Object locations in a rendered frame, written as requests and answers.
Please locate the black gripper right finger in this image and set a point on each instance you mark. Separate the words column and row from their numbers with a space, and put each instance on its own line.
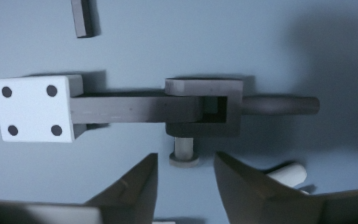
column 251, row 197

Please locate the grey clevis fork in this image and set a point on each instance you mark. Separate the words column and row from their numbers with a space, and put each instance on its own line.
column 231, row 105

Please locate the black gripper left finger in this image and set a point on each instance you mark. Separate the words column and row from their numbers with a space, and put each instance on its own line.
column 129, row 200

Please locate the white square block with black dots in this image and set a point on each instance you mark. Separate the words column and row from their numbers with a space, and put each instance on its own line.
column 37, row 108

